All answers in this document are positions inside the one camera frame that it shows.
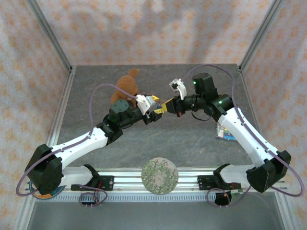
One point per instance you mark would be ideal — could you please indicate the round floral coaster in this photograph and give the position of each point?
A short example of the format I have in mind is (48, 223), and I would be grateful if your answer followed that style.
(159, 175)

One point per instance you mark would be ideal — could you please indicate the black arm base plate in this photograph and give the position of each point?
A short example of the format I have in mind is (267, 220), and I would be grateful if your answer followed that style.
(105, 183)
(206, 182)

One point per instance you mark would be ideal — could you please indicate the colourful crayon box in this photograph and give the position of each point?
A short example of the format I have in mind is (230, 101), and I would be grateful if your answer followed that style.
(224, 133)

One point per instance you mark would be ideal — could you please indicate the aluminium frame post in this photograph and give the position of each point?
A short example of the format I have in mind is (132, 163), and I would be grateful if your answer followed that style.
(260, 36)
(50, 36)

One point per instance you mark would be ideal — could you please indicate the aluminium table side rail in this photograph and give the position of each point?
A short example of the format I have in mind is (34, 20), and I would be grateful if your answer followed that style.
(61, 112)
(249, 105)

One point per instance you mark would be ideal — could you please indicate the blue-capped key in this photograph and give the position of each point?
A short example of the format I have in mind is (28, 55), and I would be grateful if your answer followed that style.
(158, 103)

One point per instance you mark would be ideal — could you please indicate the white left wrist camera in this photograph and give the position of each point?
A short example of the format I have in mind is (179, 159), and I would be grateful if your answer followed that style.
(144, 104)

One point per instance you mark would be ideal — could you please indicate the round colourful disc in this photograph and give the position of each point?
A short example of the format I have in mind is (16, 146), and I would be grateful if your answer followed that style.
(40, 196)

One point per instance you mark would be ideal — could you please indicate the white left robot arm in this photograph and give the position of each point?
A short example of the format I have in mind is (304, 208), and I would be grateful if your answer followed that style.
(76, 146)

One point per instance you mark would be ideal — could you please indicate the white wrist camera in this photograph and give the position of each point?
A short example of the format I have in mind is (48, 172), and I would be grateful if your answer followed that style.
(178, 87)
(144, 104)

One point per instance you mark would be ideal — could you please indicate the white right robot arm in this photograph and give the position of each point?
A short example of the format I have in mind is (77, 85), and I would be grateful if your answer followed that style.
(247, 136)

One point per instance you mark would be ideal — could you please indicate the brown teddy bear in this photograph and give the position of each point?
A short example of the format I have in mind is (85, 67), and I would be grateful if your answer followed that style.
(126, 83)

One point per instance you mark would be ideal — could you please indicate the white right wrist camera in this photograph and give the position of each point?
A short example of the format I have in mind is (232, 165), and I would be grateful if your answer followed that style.
(178, 87)

